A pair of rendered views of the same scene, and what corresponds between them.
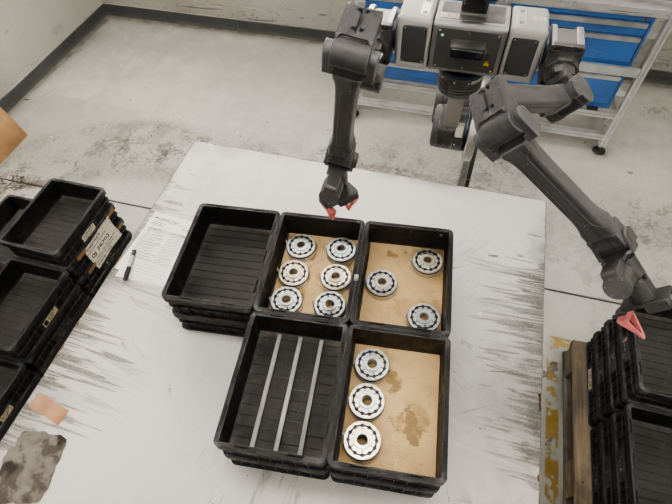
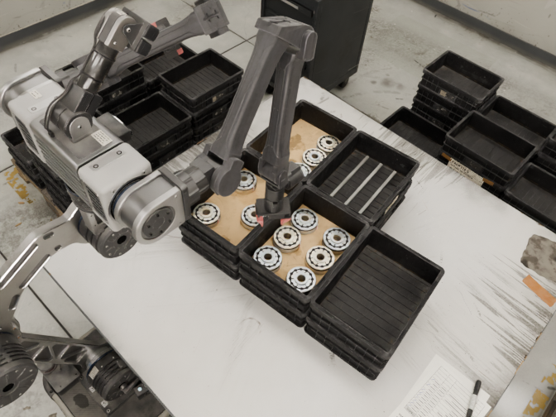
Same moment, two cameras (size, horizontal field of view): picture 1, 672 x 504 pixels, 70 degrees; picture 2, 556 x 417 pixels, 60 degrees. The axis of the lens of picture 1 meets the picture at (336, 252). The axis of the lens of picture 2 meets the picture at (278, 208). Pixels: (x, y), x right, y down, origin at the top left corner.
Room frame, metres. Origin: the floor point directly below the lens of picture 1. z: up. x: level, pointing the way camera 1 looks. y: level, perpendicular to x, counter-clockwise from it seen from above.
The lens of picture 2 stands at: (1.82, 0.33, 2.33)
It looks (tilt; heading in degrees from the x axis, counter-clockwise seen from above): 52 degrees down; 201
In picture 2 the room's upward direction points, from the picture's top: 6 degrees clockwise
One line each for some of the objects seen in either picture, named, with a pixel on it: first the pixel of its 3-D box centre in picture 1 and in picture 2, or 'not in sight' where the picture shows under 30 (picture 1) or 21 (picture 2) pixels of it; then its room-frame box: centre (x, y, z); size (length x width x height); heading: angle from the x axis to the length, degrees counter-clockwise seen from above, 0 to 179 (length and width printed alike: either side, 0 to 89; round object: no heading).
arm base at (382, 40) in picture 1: (373, 49); (185, 186); (1.23, -0.13, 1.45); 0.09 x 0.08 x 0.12; 72
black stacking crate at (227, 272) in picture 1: (227, 262); (376, 294); (0.94, 0.37, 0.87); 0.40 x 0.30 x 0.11; 168
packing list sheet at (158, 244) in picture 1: (157, 246); (440, 411); (1.14, 0.71, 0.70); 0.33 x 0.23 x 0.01; 162
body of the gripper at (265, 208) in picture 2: (338, 188); (273, 202); (0.97, -0.02, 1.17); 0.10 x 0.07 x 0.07; 123
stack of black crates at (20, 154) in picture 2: not in sight; (53, 146); (0.54, -1.59, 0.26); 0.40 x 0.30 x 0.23; 163
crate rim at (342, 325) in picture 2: (224, 253); (379, 287); (0.94, 0.37, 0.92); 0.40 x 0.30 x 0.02; 168
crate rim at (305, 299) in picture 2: (312, 264); (305, 239); (0.88, 0.08, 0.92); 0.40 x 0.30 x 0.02; 168
